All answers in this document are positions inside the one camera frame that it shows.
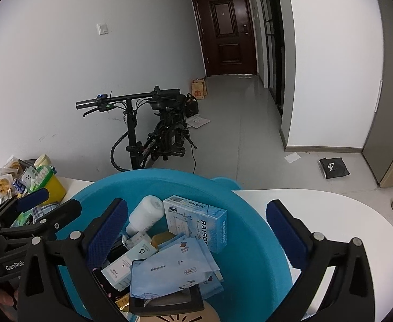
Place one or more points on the blue plaid shirt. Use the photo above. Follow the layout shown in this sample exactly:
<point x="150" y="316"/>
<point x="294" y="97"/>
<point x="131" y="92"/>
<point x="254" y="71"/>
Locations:
<point x="40" y="212"/>

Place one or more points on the person's left hand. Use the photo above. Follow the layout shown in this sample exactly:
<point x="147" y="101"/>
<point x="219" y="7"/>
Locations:
<point x="0" y="295"/>

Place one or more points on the black-framed sliding door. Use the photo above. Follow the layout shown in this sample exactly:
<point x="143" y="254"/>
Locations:
<point x="273" y="40"/>

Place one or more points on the black handbag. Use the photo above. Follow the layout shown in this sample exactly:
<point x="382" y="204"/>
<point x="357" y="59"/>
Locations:
<point x="192" y="105"/>

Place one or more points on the small white tube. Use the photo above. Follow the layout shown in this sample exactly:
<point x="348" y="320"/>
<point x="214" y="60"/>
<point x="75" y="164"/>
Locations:
<point x="136" y="240"/>

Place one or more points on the white light switch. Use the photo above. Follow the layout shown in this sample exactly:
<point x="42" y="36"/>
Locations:
<point x="102" y="29"/>

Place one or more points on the black foil packet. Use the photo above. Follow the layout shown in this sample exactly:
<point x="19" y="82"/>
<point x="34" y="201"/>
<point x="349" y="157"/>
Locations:
<point x="27" y="165"/>

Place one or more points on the brown paper bag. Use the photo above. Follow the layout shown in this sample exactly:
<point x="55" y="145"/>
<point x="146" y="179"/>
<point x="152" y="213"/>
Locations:
<point x="199" y="89"/>

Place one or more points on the white plastic bottle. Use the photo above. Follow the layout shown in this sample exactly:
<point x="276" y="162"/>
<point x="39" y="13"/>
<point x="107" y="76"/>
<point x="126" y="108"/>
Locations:
<point x="146" y="213"/>

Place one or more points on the blue plastic basin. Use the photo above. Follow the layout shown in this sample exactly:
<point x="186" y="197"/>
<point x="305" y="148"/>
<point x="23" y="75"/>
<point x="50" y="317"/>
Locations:
<point x="250" y="228"/>

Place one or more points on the white booklet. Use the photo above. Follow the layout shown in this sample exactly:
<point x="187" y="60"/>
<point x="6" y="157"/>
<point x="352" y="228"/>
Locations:
<point x="198" y="121"/>

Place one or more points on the green white sachets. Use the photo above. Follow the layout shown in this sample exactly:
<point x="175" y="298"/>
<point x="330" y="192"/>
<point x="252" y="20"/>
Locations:
<point x="35" y="176"/>

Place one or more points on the yellow plastic container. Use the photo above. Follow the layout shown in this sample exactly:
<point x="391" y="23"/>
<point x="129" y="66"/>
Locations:
<point x="54" y="186"/>

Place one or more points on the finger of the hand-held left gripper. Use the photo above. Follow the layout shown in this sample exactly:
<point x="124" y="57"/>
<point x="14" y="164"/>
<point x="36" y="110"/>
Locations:
<point x="32" y="198"/>
<point x="65" y="211"/>

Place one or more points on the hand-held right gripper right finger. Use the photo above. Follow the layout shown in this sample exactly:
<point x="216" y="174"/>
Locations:
<point x="285" y="238"/>

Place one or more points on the pale yellow round item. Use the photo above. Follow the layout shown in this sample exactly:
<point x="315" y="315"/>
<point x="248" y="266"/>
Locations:
<point x="43" y="160"/>

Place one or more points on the black flat case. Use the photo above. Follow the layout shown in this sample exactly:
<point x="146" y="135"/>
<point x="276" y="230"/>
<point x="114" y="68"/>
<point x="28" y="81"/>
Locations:
<point x="119" y="250"/>

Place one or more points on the gold grey refrigerator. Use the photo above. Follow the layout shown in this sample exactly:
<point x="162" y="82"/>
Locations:
<point x="391" y="90"/>

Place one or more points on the black folding bicycle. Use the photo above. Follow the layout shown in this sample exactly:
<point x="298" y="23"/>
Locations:
<point x="169" y="137"/>

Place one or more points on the light blue pouch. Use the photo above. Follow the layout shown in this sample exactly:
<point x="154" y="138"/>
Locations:
<point x="163" y="275"/>
<point x="196" y="251"/>

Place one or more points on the green tissue pack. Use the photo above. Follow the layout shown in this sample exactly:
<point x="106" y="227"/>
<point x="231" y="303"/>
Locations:
<point x="22" y="219"/>

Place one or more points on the white paper scrap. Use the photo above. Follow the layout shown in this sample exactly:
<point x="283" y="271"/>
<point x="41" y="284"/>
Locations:
<point x="292" y="157"/>

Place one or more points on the dark brown door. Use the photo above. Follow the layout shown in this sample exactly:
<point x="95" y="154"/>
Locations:
<point x="226" y="40"/>

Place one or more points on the blue white box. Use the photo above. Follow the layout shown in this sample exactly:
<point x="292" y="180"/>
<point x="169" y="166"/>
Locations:
<point x="196" y="224"/>

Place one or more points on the black plastic bag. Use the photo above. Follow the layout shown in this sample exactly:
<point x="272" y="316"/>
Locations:
<point x="334" y="168"/>

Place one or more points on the white teal box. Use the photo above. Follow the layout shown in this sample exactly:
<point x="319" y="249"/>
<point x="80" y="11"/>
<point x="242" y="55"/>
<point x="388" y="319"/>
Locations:
<point x="126" y="265"/>

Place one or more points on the gold brown box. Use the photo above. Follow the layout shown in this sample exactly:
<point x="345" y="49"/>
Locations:
<point x="161" y="239"/>
<point x="122" y="303"/>

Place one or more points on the clear cookie packet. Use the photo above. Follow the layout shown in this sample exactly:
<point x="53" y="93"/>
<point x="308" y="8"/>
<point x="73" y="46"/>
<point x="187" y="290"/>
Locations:
<point x="3" y="185"/>
<point x="11" y="166"/>

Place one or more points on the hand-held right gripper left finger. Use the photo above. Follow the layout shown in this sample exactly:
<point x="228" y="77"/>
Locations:
<point x="107" y="238"/>

